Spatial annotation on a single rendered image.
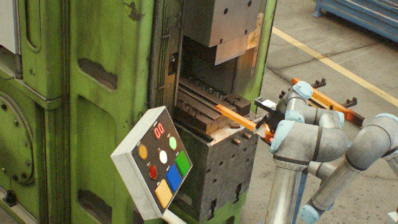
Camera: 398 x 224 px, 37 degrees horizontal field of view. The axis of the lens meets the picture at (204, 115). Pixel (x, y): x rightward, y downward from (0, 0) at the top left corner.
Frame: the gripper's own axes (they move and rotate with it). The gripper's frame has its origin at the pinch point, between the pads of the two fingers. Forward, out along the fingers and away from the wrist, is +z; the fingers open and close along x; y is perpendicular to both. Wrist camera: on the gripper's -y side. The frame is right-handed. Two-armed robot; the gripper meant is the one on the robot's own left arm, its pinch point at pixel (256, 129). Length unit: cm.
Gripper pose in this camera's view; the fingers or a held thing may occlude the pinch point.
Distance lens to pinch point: 260.7
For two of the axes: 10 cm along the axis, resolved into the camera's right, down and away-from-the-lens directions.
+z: -4.5, 5.3, 7.2
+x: 6.8, -3.2, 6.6
